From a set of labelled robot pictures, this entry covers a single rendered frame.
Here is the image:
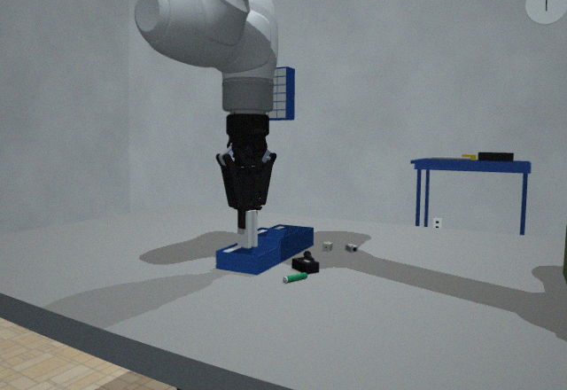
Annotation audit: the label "green battery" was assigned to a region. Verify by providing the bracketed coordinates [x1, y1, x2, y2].
[283, 272, 307, 283]

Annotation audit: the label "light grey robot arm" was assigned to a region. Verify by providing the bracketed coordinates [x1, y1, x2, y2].
[135, 0, 278, 114]

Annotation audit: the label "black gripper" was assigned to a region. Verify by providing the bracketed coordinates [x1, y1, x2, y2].
[216, 113, 276, 248]

